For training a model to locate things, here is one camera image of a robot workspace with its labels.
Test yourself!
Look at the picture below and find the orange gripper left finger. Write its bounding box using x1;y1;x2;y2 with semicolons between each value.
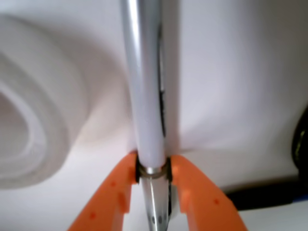
69;154;137;231

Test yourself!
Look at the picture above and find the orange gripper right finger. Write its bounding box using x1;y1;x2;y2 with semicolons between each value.
170;155;247;231

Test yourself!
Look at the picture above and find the dark blue clip pen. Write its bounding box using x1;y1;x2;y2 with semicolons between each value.
226;179;308;211

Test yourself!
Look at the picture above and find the silver metallic pen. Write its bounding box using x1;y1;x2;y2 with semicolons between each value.
121;0;171;231

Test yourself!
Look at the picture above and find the black mesh pen holder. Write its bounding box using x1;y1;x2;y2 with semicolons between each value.
291;107;308;180

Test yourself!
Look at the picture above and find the clear tape roll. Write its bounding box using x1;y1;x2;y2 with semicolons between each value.
0;14;128;191

